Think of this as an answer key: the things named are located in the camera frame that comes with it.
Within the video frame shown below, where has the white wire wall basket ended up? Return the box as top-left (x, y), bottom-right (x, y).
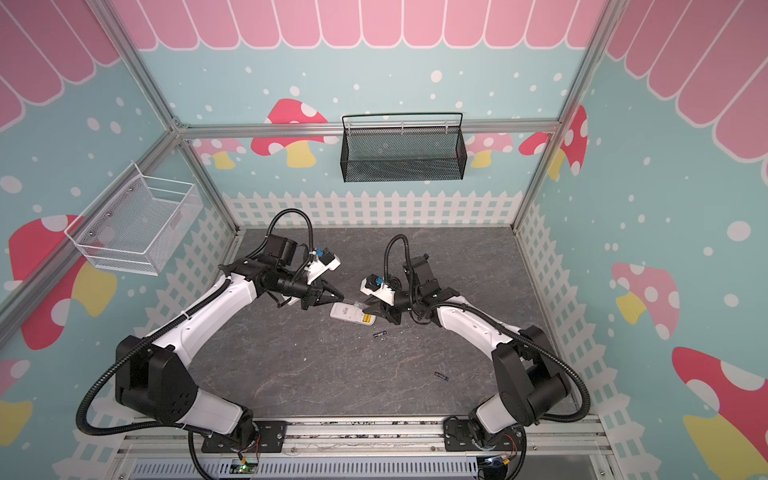
top-left (64, 164), bottom-right (204, 276)

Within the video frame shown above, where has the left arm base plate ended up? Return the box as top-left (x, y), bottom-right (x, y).
top-left (202, 420), bottom-right (288, 454)

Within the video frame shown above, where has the aluminium frame post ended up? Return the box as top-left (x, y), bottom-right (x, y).
top-left (87, 1), bottom-right (239, 233)

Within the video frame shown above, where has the black mesh wall basket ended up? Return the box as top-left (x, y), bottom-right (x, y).
top-left (340, 112), bottom-right (468, 183)

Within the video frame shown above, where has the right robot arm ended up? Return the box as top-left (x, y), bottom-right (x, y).
top-left (360, 254), bottom-right (591, 450)

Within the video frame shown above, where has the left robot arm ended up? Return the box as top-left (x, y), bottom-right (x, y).
top-left (75, 232), bottom-right (343, 448)

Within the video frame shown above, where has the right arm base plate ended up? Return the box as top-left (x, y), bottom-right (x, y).
top-left (442, 416), bottom-right (526, 452)

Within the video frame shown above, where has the white remote with green buttons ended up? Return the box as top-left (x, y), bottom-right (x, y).
top-left (330, 302), bottom-right (376, 326)

